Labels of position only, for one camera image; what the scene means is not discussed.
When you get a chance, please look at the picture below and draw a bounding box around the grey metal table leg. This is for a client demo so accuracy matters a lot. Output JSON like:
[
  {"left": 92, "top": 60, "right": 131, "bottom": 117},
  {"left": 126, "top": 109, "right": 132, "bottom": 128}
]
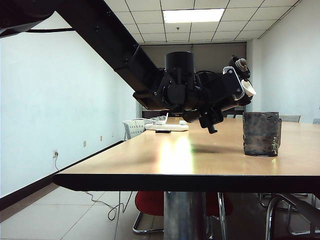
[{"left": 163, "top": 191, "right": 207, "bottom": 240}]

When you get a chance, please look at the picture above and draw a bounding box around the grey power cable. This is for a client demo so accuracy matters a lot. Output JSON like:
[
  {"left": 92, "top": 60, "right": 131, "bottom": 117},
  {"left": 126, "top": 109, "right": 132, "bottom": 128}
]
[{"left": 54, "top": 153, "right": 133, "bottom": 221}]

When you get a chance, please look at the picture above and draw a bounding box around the white perforated plastic chair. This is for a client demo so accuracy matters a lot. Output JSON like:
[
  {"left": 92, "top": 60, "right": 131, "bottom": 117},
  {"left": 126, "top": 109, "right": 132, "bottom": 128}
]
[{"left": 121, "top": 119, "right": 151, "bottom": 142}]

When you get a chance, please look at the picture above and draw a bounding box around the white power strip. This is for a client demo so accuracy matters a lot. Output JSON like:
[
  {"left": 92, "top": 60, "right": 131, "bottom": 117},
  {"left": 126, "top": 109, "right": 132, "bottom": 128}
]
[{"left": 144, "top": 123, "right": 190, "bottom": 132}]

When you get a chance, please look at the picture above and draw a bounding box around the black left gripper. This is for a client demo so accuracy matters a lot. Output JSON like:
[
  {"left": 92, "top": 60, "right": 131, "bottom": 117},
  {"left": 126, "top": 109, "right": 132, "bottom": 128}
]
[{"left": 196, "top": 72, "right": 251, "bottom": 135}]

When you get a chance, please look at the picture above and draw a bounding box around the red chair chrome frame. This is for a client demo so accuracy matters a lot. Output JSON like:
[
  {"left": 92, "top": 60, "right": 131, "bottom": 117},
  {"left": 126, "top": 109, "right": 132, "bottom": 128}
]
[{"left": 131, "top": 191, "right": 235, "bottom": 240}]

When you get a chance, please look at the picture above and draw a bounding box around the dark chair chrome frame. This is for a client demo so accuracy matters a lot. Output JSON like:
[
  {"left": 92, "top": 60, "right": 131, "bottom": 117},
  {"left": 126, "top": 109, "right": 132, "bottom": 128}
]
[{"left": 258, "top": 192, "right": 320, "bottom": 240}]

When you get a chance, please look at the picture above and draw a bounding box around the dark smoky glass mug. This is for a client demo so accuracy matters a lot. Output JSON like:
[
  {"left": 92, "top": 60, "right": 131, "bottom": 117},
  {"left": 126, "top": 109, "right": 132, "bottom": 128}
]
[{"left": 242, "top": 111, "right": 283, "bottom": 158}]

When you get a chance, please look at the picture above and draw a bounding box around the rectangular ceiling light panel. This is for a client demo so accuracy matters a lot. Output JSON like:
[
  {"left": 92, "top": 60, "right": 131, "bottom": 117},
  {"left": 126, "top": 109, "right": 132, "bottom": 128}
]
[{"left": 162, "top": 8, "right": 226, "bottom": 24}]

